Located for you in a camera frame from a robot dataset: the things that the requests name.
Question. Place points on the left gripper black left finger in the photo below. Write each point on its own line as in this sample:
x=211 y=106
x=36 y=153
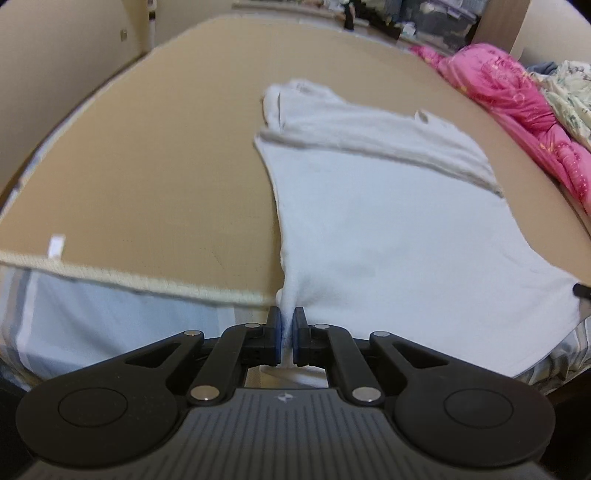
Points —
x=229 y=358

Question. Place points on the white long-sleeve shirt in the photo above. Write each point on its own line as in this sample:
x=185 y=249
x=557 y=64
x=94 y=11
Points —
x=398 y=223

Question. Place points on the clear plastic storage bin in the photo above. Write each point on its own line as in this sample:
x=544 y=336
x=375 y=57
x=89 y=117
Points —
x=442 y=20

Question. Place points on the tan bed mattress sheet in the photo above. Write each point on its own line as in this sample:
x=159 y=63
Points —
x=157 y=186

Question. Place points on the striped bed base sheet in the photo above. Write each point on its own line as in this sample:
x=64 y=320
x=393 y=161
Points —
x=52 y=325

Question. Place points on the pink quilt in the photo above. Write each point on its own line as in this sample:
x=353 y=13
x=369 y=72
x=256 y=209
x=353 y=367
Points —
x=497 y=82

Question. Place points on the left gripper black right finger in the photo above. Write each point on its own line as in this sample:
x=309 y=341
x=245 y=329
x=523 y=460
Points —
x=335 y=351

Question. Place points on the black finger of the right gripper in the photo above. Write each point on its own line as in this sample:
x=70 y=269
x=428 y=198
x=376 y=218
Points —
x=582 y=291

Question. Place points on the pale floral blanket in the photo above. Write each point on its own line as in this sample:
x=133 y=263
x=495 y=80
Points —
x=566 y=87

